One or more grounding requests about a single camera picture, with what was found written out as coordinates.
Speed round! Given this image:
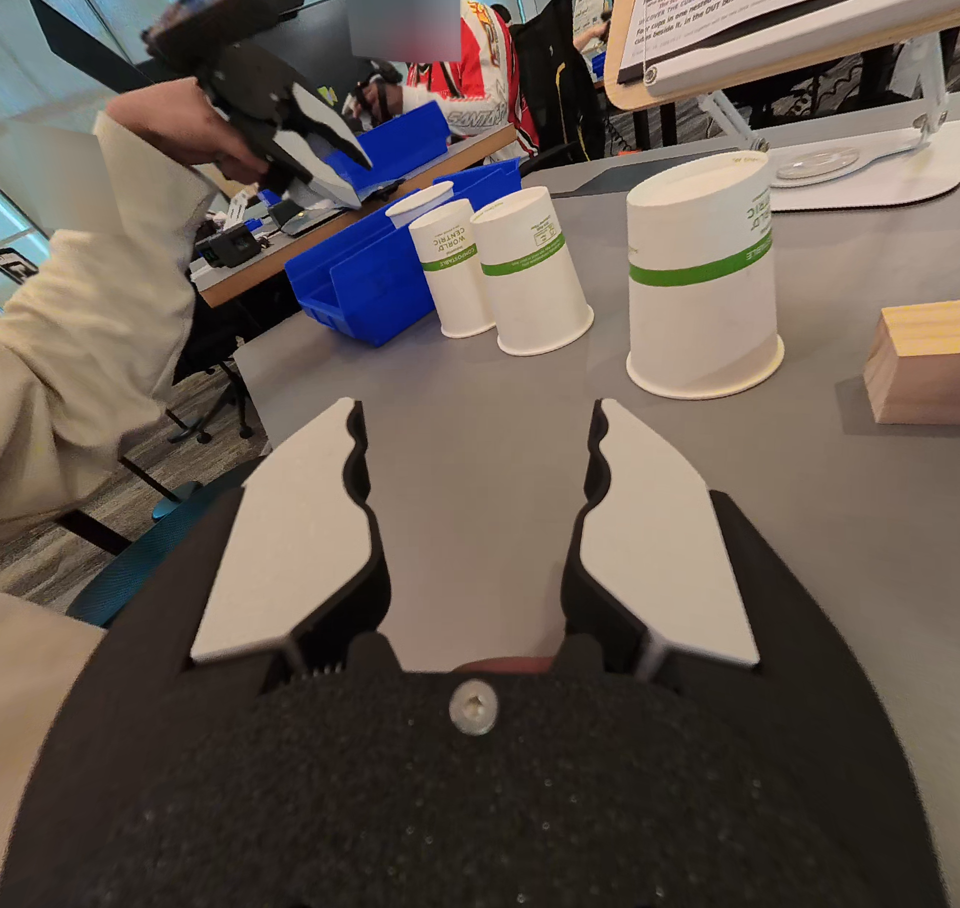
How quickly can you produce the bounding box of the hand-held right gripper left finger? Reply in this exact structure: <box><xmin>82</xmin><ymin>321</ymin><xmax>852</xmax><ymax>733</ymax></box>
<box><xmin>189</xmin><ymin>397</ymin><xmax>393</xmax><ymax>680</ymax></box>

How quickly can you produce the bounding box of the person's right hand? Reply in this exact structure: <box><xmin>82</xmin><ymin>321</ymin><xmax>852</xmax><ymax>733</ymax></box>
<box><xmin>452</xmin><ymin>655</ymin><xmax>558</xmax><ymax>674</ymax></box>

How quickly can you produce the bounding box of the wooden cube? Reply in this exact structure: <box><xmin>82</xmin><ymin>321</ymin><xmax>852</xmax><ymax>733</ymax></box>
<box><xmin>862</xmin><ymin>302</ymin><xmax>960</xmax><ymax>426</ymax></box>

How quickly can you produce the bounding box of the blue plastic bin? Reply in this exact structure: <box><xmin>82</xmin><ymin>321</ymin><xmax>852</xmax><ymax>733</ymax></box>
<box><xmin>285</xmin><ymin>158</ymin><xmax>523</xmax><ymax>348</ymax></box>
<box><xmin>322</xmin><ymin>102</ymin><xmax>453</xmax><ymax>197</ymax></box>

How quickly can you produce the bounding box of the person's left hand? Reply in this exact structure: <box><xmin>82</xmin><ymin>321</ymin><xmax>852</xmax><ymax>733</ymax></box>
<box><xmin>103</xmin><ymin>76</ymin><xmax>271</xmax><ymax>185</ymax></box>

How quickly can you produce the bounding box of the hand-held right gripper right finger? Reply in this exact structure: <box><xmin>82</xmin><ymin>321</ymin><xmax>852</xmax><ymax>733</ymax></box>
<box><xmin>561</xmin><ymin>397</ymin><xmax>761</xmax><ymax>683</ymax></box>

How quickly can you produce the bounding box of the white paper cup green band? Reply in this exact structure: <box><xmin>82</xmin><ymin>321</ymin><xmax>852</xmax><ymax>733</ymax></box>
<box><xmin>624</xmin><ymin>149</ymin><xmax>786</xmax><ymax>401</ymax></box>
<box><xmin>470</xmin><ymin>187</ymin><xmax>595</xmax><ymax>358</ymax></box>
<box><xmin>384</xmin><ymin>181</ymin><xmax>457</xmax><ymax>230</ymax></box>
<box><xmin>408</xmin><ymin>198</ymin><xmax>498</xmax><ymax>339</ymax></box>

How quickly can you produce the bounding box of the wooden desk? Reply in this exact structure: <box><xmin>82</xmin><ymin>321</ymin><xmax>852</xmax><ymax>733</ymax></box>
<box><xmin>191</xmin><ymin>124</ymin><xmax>519</xmax><ymax>309</ymax></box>

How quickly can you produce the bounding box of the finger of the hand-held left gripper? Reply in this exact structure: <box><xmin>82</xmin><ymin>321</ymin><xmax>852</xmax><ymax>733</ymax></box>
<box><xmin>271</xmin><ymin>128</ymin><xmax>367</xmax><ymax>213</ymax></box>
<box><xmin>289</xmin><ymin>83</ymin><xmax>375</xmax><ymax>173</ymax></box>

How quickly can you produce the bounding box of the black jacket yellow stripe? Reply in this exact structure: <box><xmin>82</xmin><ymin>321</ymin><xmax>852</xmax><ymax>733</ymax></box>
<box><xmin>517</xmin><ymin>0</ymin><xmax>607</xmax><ymax>167</ymax></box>

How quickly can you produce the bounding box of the black device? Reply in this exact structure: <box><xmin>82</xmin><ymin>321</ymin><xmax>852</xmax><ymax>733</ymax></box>
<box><xmin>268</xmin><ymin>199</ymin><xmax>342</xmax><ymax>239</ymax></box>
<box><xmin>195</xmin><ymin>222</ymin><xmax>265</xmax><ymax>269</ymax></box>

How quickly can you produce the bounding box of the person's beige hoodie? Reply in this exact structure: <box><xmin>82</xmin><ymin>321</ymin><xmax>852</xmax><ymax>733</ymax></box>
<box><xmin>0</xmin><ymin>592</ymin><xmax>108</xmax><ymax>872</ymax></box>

